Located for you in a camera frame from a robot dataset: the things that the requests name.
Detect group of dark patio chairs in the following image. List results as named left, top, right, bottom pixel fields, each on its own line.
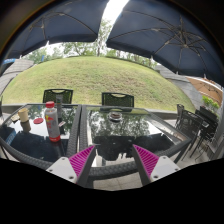
left=175, top=103, right=221, bottom=158

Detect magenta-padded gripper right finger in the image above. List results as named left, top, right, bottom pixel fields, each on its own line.
left=131, top=143, right=182, bottom=187

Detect blue-edged patio umbrella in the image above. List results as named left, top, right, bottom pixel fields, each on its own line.
left=1, top=58, right=18, bottom=66

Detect red-capped clear drink bottle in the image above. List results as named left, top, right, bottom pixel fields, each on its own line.
left=44, top=101, right=62, bottom=143

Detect dark green patio chair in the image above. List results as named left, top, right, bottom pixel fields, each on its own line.
left=42, top=88, right=74, bottom=105
left=101, top=91, right=135, bottom=108

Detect cream paper cup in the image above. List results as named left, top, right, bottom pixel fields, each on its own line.
left=17, top=107, right=31, bottom=124

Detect yellow foil packet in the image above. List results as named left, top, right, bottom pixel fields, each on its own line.
left=10, top=113, right=21, bottom=123

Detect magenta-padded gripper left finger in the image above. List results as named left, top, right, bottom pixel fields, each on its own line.
left=45, top=144, right=98, bottom=188

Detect tall grey table card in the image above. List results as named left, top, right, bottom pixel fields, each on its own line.
left=55, top=94, right=64, bottom=118

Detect navy patio umbrella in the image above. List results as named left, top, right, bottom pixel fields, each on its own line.
left=0, top=0, right=109, bottom=68
left=105, top=0, right=224, bottom=88

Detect tan patio umbrella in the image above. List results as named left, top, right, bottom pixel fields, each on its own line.
left=186, top=76, right=224, bottom=104

